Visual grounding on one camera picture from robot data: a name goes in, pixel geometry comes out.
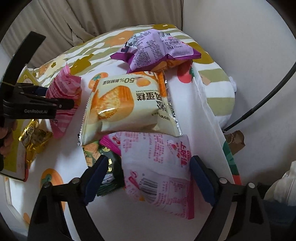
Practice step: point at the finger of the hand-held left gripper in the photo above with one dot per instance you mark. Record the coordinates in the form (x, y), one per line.
(42, 90)
(66, 104)

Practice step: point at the pink striped snack packet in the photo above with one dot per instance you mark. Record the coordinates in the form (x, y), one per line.
(67, 83)

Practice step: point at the striped floral bedding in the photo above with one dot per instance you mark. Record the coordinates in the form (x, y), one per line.
(215, 102)

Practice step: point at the cream orange cake packet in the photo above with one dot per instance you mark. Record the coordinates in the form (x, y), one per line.
(120, 120)

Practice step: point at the white cloth bundle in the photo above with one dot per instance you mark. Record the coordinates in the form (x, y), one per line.
(232, 84)

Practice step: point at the dark green snack packet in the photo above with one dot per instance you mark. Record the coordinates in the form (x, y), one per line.
(114, 176)

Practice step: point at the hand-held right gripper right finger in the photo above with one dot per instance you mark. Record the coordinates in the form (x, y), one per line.
(201, 178)

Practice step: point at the magenta snack packet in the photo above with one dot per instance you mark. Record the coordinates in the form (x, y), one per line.
(108, 144)

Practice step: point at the black clothes rack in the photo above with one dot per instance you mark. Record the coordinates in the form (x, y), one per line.
(266, 102)

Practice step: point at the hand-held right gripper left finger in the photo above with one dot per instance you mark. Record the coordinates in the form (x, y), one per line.
(97, 178)

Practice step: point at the beige curtain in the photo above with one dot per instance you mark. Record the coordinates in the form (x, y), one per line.
(92, 18)

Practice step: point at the brown paper bag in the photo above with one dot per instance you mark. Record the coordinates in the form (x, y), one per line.
(237, 142)

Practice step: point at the yellow brown snack packet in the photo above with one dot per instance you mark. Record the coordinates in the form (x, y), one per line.
(34, 139)

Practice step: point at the dark cloth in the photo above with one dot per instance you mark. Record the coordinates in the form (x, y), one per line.
(279, 222)

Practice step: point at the person's left hand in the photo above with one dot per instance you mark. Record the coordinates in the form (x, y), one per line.
(8, 136)

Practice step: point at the white hanging garment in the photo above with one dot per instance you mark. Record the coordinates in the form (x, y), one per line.
(281, 187)

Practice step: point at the green cardboard box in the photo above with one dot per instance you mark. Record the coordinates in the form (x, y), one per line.
(13, 160)

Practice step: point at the white pink snack packet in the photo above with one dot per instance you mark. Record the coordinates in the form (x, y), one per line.
(157, 166)

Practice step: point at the purple snack packet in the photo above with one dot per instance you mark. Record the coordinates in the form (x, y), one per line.
(157, 48)

